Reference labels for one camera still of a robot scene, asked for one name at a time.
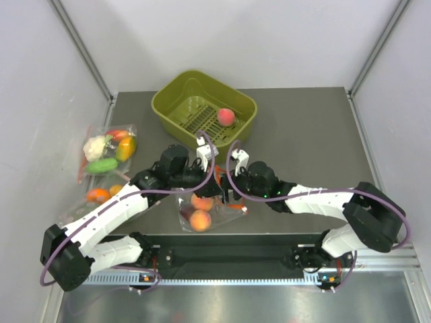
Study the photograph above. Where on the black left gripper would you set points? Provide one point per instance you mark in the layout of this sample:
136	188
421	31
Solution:
211	188

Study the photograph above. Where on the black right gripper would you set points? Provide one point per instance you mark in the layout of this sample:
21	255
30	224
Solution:
226	198

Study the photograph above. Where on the clear zip bag orange seal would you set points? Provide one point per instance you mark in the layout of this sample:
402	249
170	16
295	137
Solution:
220	213

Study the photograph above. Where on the pink fake peach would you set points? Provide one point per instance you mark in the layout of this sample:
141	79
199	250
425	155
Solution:
226	117

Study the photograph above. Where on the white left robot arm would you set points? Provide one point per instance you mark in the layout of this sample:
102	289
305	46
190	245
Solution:
72	253

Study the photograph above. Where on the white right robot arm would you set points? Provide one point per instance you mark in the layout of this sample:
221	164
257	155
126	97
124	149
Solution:
372	220

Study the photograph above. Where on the small orange fake peach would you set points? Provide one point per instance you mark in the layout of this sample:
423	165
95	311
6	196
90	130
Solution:
200	221

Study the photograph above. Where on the orange green fake mango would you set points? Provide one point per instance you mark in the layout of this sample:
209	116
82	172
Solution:
126	148

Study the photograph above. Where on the yellow fake potato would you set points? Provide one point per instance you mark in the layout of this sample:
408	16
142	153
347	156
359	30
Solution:
115	189

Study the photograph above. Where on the zip bag with vegetables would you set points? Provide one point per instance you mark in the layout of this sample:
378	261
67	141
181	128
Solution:
111	147

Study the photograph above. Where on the red fake pepper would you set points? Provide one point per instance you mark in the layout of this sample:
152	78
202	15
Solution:
117	134

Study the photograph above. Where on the green fake cucumber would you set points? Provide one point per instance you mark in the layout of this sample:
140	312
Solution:
101	166

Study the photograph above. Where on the zip bag near left base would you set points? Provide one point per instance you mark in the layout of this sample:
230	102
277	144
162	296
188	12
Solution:
84	208

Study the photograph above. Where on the orange fake tomato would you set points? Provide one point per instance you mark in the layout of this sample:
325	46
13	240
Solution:
98	195

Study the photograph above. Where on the white fake cauliflower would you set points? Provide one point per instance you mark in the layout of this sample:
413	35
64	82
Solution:
95	148

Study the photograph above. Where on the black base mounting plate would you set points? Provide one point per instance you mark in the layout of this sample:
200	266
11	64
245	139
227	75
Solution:
290	250

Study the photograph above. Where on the olive green plastic basket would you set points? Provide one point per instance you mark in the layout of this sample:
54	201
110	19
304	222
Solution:
190	102

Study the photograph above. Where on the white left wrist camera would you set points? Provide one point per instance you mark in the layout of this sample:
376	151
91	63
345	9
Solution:
205	152

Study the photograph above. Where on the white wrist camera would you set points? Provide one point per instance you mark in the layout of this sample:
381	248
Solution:
205	152
240	157

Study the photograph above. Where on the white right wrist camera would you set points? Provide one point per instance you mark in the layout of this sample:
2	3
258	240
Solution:
240	157

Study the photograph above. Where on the grey slotted cable duct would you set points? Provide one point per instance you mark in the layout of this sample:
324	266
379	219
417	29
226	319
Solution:
136	278

